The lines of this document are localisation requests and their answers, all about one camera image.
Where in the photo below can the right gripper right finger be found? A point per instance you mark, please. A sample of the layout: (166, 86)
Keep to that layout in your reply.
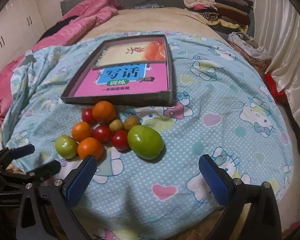
(227, 194)

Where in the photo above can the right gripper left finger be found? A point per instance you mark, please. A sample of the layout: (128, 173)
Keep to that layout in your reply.
(68, 192)

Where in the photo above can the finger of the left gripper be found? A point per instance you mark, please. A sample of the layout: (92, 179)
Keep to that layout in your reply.
(44, 172)
(22, 150)

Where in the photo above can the small green jujube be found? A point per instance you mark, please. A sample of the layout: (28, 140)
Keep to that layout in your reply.
(66, 146)

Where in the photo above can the orange tangerine front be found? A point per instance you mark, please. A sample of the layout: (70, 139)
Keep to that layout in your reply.
(90, 146)

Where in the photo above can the orange tangerine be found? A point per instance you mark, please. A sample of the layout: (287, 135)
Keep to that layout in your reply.
(81, 130)
(90, 146)
(104, 112)

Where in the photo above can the red cherry tomato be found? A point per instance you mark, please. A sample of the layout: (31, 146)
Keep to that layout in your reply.
(102, 133)
(87, 116)
(119, 140)

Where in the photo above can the small yellow-brown fruit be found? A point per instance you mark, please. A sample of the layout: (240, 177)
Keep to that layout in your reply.
(131, 121)
(116, 125)

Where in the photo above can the large green jujube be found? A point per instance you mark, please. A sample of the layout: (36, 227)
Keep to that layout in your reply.
(145, 142)

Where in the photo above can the red object by curtain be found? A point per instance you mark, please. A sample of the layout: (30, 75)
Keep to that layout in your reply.
(279, 97)

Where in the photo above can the blue Hello Kitty sheet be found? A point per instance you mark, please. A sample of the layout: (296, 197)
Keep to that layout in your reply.
(220, 107)

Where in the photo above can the white wardrobe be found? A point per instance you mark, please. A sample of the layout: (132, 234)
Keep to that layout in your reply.
(21, 26)

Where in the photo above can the pink Chinese workbook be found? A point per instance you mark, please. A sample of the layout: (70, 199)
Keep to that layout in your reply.
(126, 79)

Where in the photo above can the shallow cardboard box tray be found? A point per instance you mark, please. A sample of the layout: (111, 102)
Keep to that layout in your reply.
(163, 98)

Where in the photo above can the black garment on bed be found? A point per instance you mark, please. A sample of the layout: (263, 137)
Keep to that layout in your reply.
(58, 26)

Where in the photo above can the white cloth in basket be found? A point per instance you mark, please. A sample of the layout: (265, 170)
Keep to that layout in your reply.
(248, 47)

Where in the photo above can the yellow orange booklet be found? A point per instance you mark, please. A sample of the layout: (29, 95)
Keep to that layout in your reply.
(132, 52)

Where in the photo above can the pink quilt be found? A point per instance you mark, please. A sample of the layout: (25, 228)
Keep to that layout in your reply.
(80, 19)

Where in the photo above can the cream satin curtain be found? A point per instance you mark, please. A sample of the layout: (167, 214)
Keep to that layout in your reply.
(277, 28)

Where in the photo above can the pile of folded clothes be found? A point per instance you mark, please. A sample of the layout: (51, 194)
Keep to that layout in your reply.
(224, 16)

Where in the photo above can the beige bed blanket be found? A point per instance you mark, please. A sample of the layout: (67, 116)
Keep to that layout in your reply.
(156, 19)

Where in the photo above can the blue patterned pillow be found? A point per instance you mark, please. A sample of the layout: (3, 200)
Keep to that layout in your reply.
(149, 6)

